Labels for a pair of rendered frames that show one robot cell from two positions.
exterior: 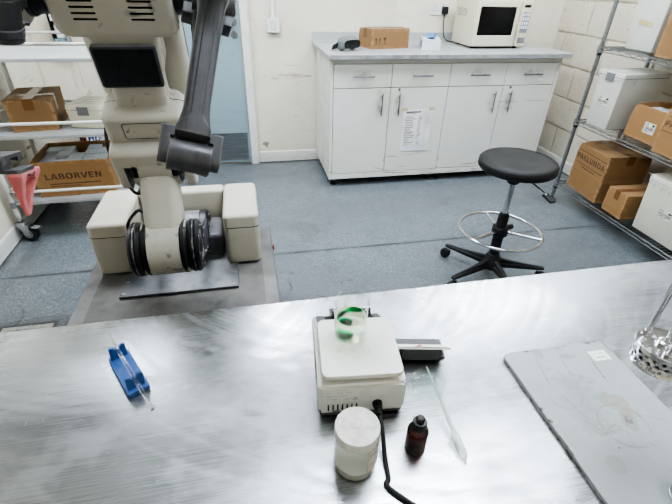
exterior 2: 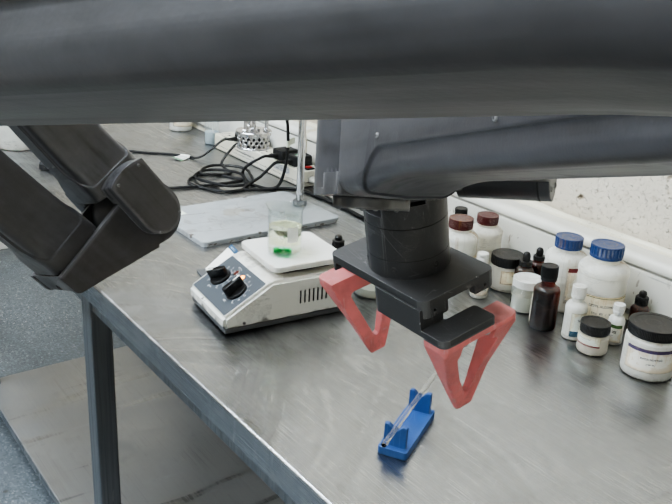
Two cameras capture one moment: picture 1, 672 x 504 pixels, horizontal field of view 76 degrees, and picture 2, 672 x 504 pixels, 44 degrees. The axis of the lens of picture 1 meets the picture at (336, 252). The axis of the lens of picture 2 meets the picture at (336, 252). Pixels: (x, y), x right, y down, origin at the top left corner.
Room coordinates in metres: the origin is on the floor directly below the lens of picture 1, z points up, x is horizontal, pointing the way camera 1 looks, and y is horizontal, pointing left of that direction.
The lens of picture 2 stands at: (0.90, 1.03, 1.28)
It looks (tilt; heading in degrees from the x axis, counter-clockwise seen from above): 21 degrees down; 245
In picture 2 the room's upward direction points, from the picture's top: 3 degrees clockwise
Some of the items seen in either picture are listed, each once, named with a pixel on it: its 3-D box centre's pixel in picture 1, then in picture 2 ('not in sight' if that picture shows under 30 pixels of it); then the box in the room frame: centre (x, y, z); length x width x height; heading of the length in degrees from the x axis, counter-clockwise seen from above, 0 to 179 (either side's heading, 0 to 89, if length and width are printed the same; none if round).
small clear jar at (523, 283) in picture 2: not in sight; (526, 293); (0.14, 0.09, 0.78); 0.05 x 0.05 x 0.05
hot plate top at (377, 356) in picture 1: (358, 346); (292, 251); (0.47, -0.04, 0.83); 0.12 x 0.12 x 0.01; 6
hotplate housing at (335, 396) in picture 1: (354, 353); (276, 281); (0.50, -0.04, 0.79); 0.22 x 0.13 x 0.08; 6
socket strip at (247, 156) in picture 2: not in sight; (264, 156); (0.25, -0.79, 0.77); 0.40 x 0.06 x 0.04; 102
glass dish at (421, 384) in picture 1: (428, 383); not in sight; (0.46, -0.16, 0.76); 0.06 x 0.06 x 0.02
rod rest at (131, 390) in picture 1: (126, 367); (408, 421); (0.47, 0.33, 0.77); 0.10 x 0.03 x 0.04; 42
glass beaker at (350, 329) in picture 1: (352, 317); (283, 228); (0.49, -0.03, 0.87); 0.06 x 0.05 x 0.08; 125
